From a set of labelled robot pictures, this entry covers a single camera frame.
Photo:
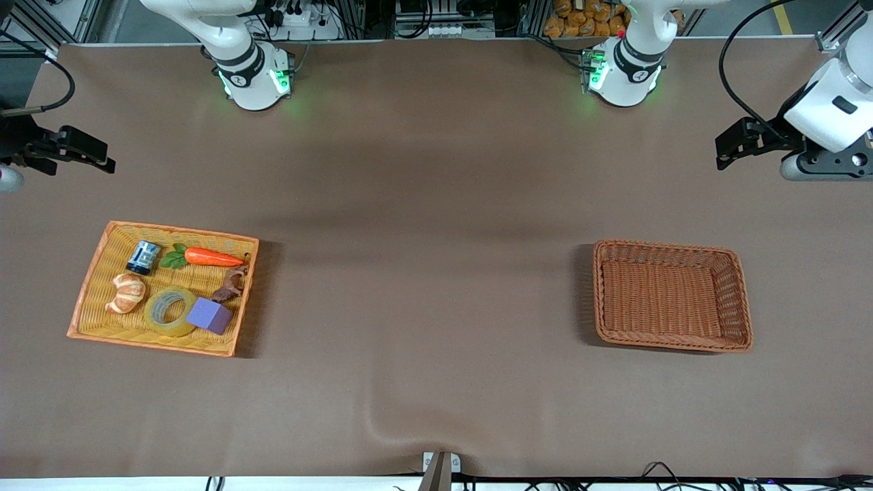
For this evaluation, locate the yellow transparent tape roll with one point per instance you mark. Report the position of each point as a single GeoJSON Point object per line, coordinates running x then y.
{"type": "Point", "coordinates": [169, 331]}

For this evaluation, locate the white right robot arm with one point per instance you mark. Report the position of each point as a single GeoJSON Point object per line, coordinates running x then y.
{"type": "Point", "coordinates": [239, 65]}

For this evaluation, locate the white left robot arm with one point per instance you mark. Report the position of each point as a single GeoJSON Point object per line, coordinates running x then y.
{"type": "Point", "coordinates": [624, 82]}

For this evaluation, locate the blue printed can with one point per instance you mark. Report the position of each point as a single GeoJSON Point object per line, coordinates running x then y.
{"type": "Point", "coordinates": [143, 258]}

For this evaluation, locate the toy croissant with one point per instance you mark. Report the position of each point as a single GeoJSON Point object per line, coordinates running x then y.
{"type": "Point", "coordinates": [128, 292]}

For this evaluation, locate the orange toy carrot green leaves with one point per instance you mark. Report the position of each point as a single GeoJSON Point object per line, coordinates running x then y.
{"type": "Point", "coordinates": [208, 257]}

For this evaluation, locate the yellow wicker tray orange rim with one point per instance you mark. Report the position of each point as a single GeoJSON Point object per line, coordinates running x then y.
{"type": "Point", "coordinates": [102, 317]}

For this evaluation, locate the brown wicker basket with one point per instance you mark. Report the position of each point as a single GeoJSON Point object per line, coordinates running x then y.
{"type": "Point", "coordinates": [668, 300]}

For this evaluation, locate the brown toy animal figure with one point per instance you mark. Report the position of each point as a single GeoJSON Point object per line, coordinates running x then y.
{"type": "Point", "coordinates": [228, 292]}

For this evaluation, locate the purple foam cube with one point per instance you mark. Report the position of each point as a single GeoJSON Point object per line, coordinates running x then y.
{"type": "Point", "coordinates": [208, 315]}

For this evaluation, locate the white power strip black plugs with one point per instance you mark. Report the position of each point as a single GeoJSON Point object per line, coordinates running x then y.
{"type": "Point", "coordinates": [307, 31]}

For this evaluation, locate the brown table cloth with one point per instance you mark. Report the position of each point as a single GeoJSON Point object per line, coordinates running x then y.
{"type": "Point", "coordinates": [436, 204]}

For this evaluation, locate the aluminium frame profile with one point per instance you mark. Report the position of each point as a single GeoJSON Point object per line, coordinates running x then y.
{"type": "Point", "coordinates": [835, 34]}
{"type": "Point", "coordinates": [68, 20]}

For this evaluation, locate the grey bracket with brown post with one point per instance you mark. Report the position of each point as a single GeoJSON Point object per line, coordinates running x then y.
{"type": "Point", "coordinates": [442, 474]}

